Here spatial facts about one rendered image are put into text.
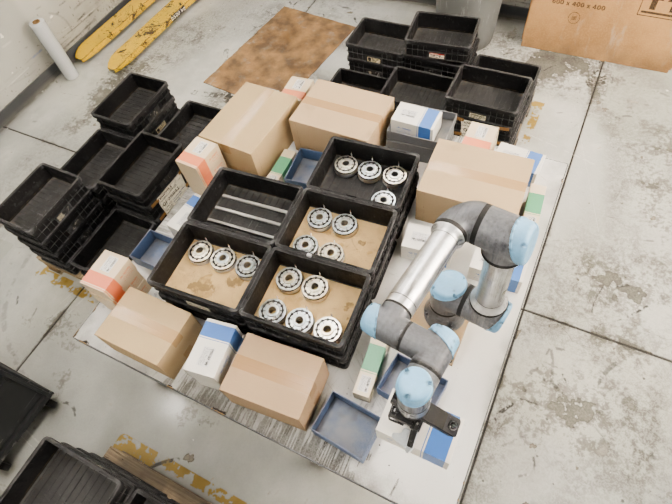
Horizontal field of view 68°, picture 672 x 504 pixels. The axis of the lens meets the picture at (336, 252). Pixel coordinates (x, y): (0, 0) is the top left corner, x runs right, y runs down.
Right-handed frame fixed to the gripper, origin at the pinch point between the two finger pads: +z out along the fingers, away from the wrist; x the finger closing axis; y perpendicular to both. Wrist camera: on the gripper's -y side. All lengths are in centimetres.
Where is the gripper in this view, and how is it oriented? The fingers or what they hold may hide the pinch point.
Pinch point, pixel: (419, 426)
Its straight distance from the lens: 141.0
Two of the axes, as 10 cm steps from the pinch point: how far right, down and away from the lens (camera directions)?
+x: -4.4, 7.9, -4.3
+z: 1.2, 5.3, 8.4
